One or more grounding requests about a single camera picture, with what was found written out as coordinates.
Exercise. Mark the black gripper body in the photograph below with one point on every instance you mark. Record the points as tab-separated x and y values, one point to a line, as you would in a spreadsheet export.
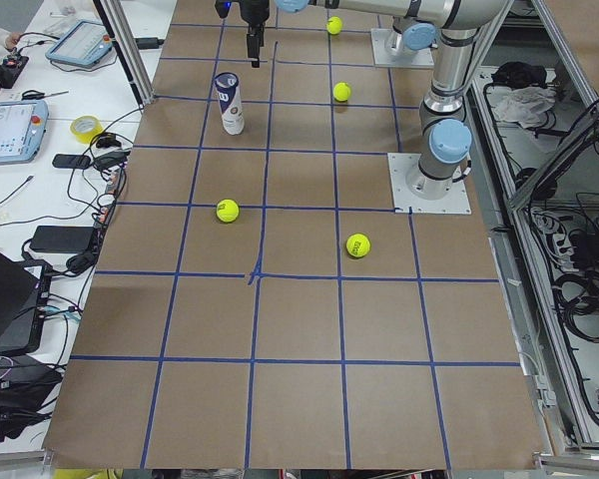
254	12

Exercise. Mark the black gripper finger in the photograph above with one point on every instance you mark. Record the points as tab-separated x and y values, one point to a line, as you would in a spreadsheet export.
255	41

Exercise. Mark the tennis ball can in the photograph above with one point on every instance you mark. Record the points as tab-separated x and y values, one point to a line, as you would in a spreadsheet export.
227	87

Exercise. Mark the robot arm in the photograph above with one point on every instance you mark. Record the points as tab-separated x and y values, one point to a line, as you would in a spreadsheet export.
446	140
411	35

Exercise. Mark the Wilson tennis ball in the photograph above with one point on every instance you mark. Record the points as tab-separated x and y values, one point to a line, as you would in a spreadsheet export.
333	25

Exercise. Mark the centre tennis ball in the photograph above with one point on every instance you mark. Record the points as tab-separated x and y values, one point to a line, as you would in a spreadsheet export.
341	92

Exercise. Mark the tennis ball front right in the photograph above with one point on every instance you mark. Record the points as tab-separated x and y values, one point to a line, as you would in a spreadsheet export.
227	211

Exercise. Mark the tennis ball near base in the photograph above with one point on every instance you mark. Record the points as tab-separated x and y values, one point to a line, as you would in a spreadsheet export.
358	245

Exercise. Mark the teach pendant far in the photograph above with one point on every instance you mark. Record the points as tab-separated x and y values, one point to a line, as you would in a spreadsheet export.
84	45

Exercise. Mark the teach pendant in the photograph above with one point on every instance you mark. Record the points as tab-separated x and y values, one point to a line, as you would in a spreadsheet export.
84	45
22	128

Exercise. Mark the yellow tape roll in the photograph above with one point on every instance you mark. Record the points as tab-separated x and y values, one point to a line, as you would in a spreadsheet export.
86	128

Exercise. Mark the black phone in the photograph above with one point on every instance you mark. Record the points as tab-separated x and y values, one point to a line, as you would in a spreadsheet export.
71	162

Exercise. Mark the scissors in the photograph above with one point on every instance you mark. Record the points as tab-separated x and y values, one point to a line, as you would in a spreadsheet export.
38	95

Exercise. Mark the teach pendant near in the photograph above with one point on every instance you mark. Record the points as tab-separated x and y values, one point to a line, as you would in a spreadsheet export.
22	128

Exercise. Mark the white cloth rag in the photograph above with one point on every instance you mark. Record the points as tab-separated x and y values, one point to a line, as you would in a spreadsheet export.
526	107

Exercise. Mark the black power adapter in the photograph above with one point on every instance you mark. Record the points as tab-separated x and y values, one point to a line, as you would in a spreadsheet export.
61	239

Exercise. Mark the black laptop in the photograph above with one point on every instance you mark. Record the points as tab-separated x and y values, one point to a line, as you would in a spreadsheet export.
24	292

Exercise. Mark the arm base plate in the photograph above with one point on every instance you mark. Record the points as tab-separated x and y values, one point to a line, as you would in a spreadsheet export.
415	193
383	56

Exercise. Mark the aluminium frame post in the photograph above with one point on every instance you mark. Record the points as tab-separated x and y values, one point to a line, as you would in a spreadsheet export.
117	26

